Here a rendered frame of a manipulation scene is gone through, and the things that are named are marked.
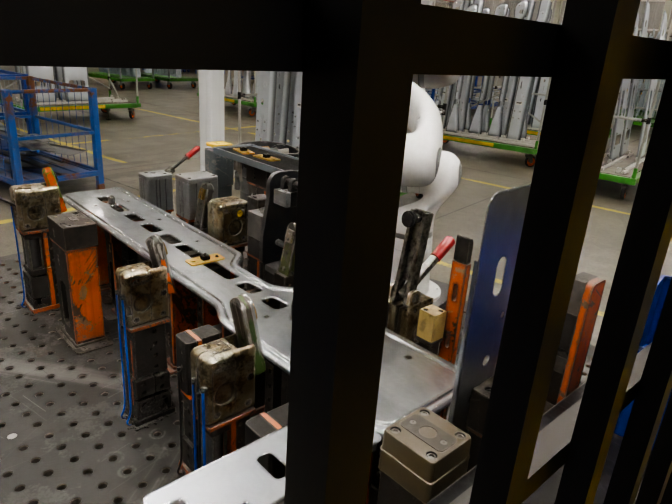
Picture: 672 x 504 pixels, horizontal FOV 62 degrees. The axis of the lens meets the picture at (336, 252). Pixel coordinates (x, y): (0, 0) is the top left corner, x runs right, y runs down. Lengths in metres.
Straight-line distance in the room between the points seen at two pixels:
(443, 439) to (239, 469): 0.24
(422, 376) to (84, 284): 0.93
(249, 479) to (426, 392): 0.31
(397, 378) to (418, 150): 0.35
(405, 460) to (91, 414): 0.83
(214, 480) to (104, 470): 0.52
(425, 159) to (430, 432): 0.36
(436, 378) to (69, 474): 0.70
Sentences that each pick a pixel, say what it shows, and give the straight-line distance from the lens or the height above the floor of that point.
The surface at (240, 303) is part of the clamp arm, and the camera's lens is 0.84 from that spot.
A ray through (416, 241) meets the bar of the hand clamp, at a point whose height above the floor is 1.16.
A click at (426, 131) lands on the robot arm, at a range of 0.82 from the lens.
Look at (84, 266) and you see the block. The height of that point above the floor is 0.92.
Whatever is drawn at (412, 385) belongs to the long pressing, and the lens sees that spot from 0.88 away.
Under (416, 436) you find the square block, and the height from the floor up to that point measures 1.06.
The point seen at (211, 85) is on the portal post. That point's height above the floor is 1.07.
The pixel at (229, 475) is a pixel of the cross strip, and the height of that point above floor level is 1.00.
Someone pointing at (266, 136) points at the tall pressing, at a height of 0.51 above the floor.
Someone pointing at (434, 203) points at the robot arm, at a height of 1.10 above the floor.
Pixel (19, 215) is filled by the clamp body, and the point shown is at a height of 0.99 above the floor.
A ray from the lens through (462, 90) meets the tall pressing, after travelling 9.03.
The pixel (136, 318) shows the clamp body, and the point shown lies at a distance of 1.17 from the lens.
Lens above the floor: 1.48
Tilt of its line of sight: 21 degrees down
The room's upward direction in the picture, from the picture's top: 4 degrees clockwise
